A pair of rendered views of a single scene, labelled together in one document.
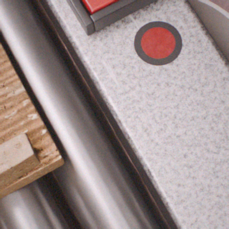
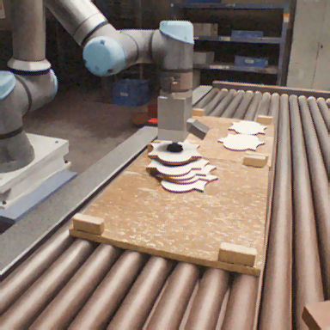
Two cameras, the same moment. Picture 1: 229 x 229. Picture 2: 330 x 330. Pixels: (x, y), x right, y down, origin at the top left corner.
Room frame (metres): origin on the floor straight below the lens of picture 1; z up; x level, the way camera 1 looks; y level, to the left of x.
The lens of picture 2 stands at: (1.16, 0.74, 1.29)
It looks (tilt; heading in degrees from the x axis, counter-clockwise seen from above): 24 degrees down; 218
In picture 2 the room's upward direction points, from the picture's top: straight up
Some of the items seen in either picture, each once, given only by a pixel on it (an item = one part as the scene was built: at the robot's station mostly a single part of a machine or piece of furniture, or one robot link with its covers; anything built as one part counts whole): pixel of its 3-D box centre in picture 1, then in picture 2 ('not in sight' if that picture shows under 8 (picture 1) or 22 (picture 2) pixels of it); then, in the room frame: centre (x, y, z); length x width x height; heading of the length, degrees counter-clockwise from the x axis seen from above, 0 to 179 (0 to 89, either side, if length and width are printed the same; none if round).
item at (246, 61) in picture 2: not in sight; (251, 61); (-3.99, -1.44, 0.72); 0.50 x 0.38 x 0.16; 100
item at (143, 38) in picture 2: not in sight; (131, 47); (0.60, 0.21, 1.23); 0.11 x 0.11 x 0.08; 20
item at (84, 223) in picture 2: not in sight; (88, 223); (0.86, 0.34, 0.95); 0.06 x 0.02 x 0.03; 110
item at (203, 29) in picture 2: not in sight; (204, 29); (-3.74, -2.23, 1.20); 0.36 x 0.28 x 0.22; 95
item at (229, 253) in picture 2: not in sight; (237, 254); (0.77, 0.59, 0.95); 0.06 x 0.02 x 0.03; 110
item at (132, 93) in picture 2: not in sight; (131, 92); (-2.69, -2.97, 0.19); 0.50 x 0.41 x 0.37; 101
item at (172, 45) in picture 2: not in sight; (174, 45); (0.55, 0.30, 1.24); 0.09 x 0.08 x 0.11; 110
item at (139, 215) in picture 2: not in sight; (186, 195); (0.63, 0.40, 0.93); 0.41 x 0.35 x 0.02; 20
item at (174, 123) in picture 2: not in sight; (184, 113); (0.54, 0.32, 1.08); 0.12 x 0.09 x 0.16; 111
